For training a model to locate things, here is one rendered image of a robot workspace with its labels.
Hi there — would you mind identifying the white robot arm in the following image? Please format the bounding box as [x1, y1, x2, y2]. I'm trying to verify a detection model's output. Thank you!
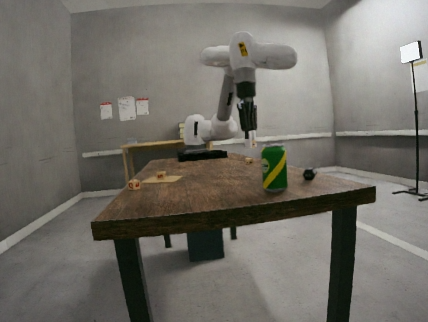
[178, 31, 298, 154]

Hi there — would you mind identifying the beige square mat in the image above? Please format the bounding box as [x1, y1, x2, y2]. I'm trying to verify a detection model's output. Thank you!
[140, 176, 183, 184]

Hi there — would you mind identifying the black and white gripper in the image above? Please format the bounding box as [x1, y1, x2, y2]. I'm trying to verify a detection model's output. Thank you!
[236, 83, 257, 148]

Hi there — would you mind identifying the green drink can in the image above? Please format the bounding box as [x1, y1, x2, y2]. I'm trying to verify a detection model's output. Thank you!
[261, 144, 288, 192]

